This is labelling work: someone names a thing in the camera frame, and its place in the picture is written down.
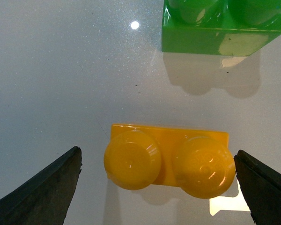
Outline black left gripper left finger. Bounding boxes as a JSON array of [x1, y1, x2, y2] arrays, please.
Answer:
[[0, 146, 82, 225]]

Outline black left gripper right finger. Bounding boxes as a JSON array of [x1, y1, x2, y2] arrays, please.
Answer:
[[234, 150, 281, 225]]

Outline yellow two-stud block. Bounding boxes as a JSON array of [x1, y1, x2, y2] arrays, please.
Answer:
[[104, 124, 236, 199]]

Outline green two-stud block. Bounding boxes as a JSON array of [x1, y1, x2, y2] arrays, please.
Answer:
[[162, 0, 281, 57]]

